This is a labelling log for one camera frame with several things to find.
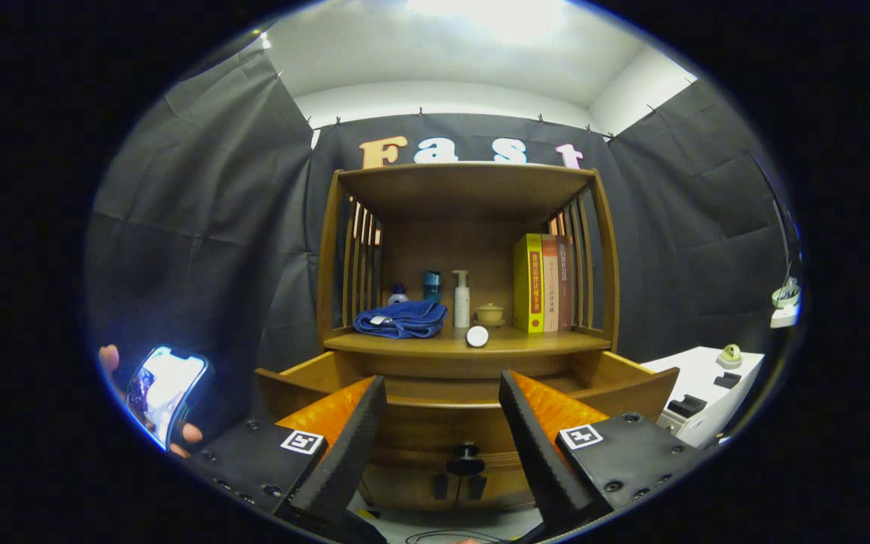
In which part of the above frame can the wooden countertop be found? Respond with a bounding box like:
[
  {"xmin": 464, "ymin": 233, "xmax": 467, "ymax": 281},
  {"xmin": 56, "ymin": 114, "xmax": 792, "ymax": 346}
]
[{"xmin": 323, "ymin": 326, "xmax": 613, "ymax": 357}]

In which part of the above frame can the black rectangular block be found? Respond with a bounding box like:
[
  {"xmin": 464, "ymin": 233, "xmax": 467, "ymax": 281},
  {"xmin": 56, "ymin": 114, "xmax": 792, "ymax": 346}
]
[{"xmin": 666, "ymin": 394, "xmax": 708, "ymax": 419}]

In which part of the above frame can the white side table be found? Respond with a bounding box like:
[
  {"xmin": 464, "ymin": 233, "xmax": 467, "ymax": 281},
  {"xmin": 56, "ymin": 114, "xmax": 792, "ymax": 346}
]
[{"xmin": 643, "ymin": 346, "xmax": 767, "ymax": 450}]

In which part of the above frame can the wooden drawer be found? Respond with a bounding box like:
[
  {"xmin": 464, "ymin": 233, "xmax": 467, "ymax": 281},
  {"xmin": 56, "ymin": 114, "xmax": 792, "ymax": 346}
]
[{"xmin": 254, "ymin": 349, "xmax": 681, "ymax": 478}]

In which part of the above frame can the wooden cabinet door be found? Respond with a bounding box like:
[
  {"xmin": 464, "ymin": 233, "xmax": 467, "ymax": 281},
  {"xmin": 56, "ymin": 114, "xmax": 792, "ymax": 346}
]
[
  {"xmin": 363, "ymin": 467, "xmax": 457, "ymax": 512},
  {"xmin": 456, "ymin": 465, "xmax": 532, "ymax": 511}
]

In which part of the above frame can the wooden cabinet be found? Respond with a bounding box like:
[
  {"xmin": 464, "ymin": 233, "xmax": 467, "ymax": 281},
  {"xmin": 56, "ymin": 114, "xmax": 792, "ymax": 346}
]
[{"xmin": 254, "ymin": 162, "xmax": 681, "ymax": 515}]

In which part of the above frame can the yellow book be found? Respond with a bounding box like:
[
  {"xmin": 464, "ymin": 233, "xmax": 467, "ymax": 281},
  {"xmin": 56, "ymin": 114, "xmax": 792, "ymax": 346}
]
[{"xmin": 513, "ymin": 233, "xmax": 545, "ymax": 334}]

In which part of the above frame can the blue towel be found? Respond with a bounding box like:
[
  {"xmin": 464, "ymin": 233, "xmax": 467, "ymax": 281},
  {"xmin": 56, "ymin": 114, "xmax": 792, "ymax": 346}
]
[{"xmin": 353, "ymin": 300, "xmax": 449, "ymax": 339}]

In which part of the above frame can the white pump bottle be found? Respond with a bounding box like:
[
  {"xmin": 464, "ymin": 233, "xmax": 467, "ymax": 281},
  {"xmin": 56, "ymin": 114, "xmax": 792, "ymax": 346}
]
[{"xmin": 452, "ymin": 270, "xmax": 472, "ymax": 329}]

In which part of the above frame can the black smartphone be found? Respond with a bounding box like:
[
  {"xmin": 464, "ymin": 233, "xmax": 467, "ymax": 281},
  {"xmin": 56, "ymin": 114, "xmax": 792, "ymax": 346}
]
[{"xmin": 125, "ymin": 346, "xmax": 211, "ymax": 452}]

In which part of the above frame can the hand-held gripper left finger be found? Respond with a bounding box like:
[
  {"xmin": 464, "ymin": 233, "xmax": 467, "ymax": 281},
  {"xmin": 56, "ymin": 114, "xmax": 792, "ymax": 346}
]
[{"xmin": 186, "ymin": 376, "xmax": 388, "ymax": 530}]

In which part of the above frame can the orange book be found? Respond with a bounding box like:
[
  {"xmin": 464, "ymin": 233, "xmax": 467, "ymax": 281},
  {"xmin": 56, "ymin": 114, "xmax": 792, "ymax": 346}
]
[{"xmin": 541, "ymin": 235, "xmax": 560, "ymax": 332}]

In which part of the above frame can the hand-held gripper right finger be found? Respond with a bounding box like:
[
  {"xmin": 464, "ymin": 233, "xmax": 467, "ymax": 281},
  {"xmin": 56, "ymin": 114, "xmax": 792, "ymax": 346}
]
[{"xmin": 498, "ymin": 369, "xmax": 704, "ymax": 533}]

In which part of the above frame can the brown book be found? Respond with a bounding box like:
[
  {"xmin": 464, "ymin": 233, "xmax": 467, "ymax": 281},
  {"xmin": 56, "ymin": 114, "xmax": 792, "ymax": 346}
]
[{"xmin": 556, "ymin": 235, "xmax": 575, "ymax": 330}]

